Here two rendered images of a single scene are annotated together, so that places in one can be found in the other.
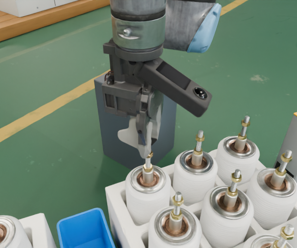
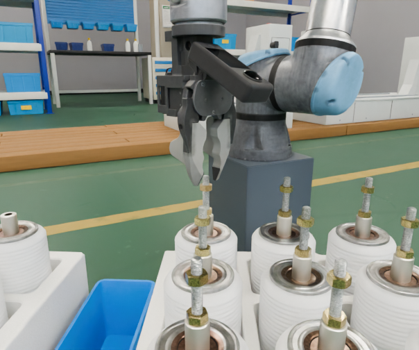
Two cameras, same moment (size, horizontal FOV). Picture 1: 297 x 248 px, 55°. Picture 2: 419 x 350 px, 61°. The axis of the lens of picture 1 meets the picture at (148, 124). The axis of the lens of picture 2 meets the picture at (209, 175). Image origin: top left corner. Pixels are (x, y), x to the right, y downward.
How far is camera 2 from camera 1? 0.32 m
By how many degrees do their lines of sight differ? 32
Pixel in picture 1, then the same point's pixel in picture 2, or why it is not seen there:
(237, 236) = not seen: hidden behind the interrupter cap
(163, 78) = (209, 54)
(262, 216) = (369, 335)
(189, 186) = (263, 262)
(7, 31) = not seen: hidden behind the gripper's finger
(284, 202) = (402, 303)
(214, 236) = (266, 328)
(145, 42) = (191, 10)
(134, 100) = (183, 91)
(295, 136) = not seen: outside the picture
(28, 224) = (62, 257)
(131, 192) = (177, 239)
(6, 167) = (101, 244)
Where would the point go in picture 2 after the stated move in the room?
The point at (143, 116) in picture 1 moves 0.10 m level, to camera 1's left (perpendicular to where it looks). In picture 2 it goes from (185, 105) to (123, 102)
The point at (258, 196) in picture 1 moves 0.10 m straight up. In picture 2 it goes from (361, 289) to (371, 212)
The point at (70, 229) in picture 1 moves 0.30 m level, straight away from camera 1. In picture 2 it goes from (112, 298) to (141, 230)
